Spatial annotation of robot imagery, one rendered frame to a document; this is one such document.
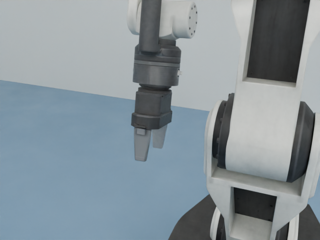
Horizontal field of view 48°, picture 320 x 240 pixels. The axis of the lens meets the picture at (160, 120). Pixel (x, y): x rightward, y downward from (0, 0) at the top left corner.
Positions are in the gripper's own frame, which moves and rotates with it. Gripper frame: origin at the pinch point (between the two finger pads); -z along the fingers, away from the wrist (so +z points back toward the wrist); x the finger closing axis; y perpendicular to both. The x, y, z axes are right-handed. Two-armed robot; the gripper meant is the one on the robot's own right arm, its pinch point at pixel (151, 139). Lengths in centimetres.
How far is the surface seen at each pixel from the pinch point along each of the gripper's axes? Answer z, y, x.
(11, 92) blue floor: -19, -153, -149
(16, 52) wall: 10, -159, -161
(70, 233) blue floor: -49, -40, -40
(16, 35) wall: 22, -156, -158
